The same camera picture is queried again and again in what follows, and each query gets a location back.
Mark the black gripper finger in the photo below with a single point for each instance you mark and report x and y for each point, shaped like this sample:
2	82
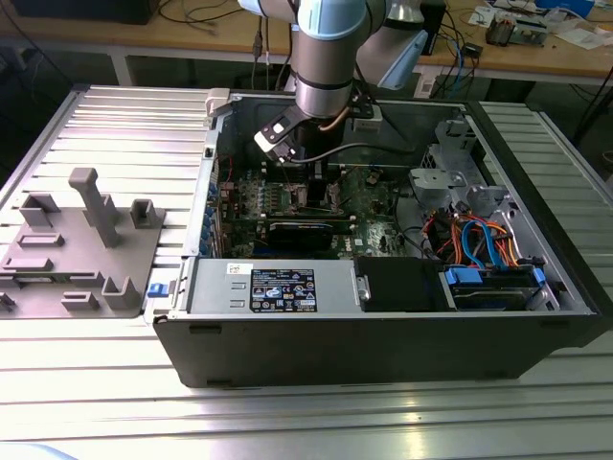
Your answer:
317	187

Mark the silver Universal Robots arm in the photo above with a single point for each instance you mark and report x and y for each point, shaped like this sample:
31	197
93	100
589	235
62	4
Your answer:
321	72

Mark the CPU socket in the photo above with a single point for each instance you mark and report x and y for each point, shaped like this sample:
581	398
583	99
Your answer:
331	201

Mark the installed RAM stick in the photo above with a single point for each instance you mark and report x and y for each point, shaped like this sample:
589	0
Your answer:
342	225

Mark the black graphics card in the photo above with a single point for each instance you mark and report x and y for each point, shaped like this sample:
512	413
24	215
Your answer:
299	237

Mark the green motherboard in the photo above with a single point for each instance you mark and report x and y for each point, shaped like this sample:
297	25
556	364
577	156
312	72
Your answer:
369	206

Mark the round coin battery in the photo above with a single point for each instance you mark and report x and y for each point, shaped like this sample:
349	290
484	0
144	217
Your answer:
373	178

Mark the black round plastic part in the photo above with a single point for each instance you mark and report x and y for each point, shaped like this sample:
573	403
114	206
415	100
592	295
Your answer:
249	153

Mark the silver metal drive cage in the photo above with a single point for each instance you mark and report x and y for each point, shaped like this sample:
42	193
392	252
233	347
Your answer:
433	182

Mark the pale blue teach pendant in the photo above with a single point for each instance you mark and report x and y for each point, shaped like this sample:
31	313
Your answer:
407	62

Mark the black drive bay box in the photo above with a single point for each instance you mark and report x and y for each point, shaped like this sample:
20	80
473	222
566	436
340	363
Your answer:
397	285

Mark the white labelled adapter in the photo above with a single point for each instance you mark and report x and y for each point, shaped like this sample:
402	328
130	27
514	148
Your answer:
425	87

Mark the grey power supply unit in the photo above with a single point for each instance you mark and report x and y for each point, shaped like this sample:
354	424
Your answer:
211	287

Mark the black open PC case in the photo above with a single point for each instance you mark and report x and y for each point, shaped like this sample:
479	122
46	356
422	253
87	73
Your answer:
335	350

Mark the tall black desktop box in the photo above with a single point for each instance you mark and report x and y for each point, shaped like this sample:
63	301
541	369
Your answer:
433	24

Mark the small black box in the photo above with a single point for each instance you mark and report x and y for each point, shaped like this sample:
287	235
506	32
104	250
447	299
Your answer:
472	50

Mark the small blue latch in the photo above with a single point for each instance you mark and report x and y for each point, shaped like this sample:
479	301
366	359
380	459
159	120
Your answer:
155	290

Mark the hard disk in blue carrier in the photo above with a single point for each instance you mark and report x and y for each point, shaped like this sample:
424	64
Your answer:
493	294

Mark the copper finned cooler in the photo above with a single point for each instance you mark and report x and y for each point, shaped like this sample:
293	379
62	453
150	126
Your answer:
500	31

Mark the green circuit device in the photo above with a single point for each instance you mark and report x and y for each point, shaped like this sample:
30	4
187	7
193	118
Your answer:
531	33

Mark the grey plastic parts rack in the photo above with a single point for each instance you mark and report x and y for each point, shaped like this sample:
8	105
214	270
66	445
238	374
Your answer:
72	268

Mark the large black equipment box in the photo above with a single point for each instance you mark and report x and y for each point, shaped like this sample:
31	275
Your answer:
86	10

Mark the blue cardboard box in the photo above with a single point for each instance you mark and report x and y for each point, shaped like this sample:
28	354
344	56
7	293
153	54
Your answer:
565	6

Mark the white paper sheets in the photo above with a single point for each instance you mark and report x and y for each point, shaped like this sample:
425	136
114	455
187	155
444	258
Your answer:
582	38

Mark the pale blue plastic object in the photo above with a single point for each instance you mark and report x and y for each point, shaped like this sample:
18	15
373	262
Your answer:
29	453

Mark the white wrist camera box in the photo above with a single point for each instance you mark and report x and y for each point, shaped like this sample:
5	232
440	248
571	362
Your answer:
273	136

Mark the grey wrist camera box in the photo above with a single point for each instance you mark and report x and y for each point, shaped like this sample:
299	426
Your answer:
369	123

